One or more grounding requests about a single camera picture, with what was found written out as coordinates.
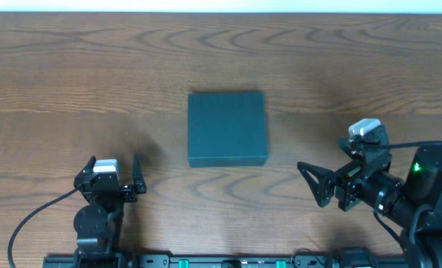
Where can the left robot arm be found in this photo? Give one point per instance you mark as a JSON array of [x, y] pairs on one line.
[[98, 225]]

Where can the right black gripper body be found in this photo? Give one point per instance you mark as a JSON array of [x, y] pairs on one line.
[[344, 187]]

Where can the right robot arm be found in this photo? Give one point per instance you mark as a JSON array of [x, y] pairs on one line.
[[400, 182]]

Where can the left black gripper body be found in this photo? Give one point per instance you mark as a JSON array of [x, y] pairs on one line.
[[128, 190]]

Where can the dark green box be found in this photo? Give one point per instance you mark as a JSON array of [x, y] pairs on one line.
[[227, 129]]

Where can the black mounting rail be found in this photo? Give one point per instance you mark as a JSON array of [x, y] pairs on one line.
[[165, 261]]

